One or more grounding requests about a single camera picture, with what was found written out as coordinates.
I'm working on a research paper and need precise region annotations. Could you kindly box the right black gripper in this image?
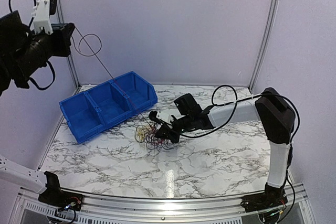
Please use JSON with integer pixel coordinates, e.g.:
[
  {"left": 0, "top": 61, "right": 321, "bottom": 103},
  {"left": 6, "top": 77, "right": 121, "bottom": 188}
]
[{"left": 157, "top": 114, "right": 195, "bottom": 144}]

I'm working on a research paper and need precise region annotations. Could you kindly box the red wire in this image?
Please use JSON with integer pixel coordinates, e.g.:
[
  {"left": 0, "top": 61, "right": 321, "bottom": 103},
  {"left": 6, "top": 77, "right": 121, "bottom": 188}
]
[{"left": 73, "top": 23, "right": 169, "bottom": 150}]

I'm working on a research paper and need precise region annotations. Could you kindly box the yellow wire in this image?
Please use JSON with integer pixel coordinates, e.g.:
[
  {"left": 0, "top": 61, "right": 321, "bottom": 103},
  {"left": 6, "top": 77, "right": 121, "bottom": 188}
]
[{"left": 134, "top": 126, "right": 152, "bottom": 143}]

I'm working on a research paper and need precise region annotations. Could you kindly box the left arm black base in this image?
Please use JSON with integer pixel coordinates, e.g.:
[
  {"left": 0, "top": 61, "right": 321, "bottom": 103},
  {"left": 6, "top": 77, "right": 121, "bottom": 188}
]
[{"left": 38, "top": 171, "right": 83, "bottom": 211}]

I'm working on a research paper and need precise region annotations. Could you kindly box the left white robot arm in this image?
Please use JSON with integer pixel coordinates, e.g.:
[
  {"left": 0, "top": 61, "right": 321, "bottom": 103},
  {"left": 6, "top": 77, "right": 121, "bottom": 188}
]
[{"left": 1, "top": 11, "right": 75, "bottom": 206}]

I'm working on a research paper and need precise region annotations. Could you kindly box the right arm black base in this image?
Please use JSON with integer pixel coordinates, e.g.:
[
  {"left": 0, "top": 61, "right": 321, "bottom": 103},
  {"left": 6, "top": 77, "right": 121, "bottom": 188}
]
[{"left": 240, "top": 183, "right": 288, "bottom": 212}]

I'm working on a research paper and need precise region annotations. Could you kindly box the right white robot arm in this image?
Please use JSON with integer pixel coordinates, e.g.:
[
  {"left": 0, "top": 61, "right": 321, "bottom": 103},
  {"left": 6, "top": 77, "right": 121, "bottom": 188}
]
[{"left": 149, "top": 88, "right": 299, "bottom": 207}]

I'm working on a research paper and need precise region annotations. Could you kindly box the blue three-compartment plastic bin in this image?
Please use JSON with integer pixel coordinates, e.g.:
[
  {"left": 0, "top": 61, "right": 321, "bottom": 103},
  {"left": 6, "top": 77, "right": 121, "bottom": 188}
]
[{"left": 59, "top": 71, "right": 158, "bottom": 144}]

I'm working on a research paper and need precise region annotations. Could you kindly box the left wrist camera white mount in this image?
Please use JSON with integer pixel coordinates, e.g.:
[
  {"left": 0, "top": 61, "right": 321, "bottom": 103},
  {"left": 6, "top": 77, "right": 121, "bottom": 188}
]
[{"left": 32, "top": 0, "right": 57, "bottom": 35}]

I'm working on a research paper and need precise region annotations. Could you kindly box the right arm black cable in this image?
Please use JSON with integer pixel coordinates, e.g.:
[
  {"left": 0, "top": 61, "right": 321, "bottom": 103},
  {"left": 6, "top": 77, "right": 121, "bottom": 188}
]
[{"left": 181, "top": 84, "right": 301, "bottom": 209}]

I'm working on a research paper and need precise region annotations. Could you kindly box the aluminium front rail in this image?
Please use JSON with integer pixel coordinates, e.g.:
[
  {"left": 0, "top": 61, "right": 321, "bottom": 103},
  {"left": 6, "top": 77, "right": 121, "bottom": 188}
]
[{"left": 15, "top": 182, "right": 310, "bottom": 224}]

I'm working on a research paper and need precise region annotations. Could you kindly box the right aluminium corner post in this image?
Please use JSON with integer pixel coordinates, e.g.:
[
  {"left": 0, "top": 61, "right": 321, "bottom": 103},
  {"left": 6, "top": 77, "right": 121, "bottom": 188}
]
[{"left": 248, "top": 0, "right": 279, "bottom": 91}]

